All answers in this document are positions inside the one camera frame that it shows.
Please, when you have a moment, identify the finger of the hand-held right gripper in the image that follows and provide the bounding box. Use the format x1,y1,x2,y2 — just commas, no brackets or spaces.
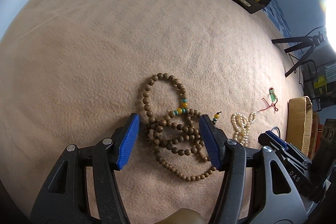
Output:
258,131,290,159

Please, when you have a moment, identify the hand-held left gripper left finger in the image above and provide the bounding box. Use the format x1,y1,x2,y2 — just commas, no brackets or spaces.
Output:
30,113,140,224

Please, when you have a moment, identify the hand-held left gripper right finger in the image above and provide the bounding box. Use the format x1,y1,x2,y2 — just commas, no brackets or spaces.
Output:
198,114,313,224

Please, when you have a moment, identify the brown wooden bead necklace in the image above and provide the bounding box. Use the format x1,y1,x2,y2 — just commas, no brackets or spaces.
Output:
142,72,223,182

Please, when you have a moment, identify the cardboard box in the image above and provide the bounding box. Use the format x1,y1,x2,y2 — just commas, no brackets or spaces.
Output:
286,96,314,159

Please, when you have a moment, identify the dark brown box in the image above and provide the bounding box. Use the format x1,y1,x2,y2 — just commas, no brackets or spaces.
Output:
318,118,336,147

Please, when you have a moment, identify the yellow green packet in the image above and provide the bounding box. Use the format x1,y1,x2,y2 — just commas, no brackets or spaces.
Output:
314,76,328,94

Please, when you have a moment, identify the brown rounded object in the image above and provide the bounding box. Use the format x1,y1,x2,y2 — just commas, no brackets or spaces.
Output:
157,209,203,224

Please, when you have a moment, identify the black tripod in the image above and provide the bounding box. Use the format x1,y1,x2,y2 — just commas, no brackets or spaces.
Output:
271,31,327,77

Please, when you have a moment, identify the beige felt mat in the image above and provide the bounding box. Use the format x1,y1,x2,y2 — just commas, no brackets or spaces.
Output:
0,0,306,224

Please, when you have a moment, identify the blue patterned cloth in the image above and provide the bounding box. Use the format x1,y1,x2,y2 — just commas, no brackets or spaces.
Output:
261,0,292,42

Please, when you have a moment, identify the bright round lamp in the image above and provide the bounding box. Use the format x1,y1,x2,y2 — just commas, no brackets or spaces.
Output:
319,0,336,52

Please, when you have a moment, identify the white pearl necklace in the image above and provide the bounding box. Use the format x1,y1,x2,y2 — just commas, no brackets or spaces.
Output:
231,112,257,147

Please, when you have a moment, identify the green pendant on red cord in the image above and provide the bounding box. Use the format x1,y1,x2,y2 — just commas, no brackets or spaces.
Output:
256,88,279,114

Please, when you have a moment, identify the black metal frame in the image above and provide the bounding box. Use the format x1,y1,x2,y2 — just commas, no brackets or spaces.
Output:
299,59,324,111

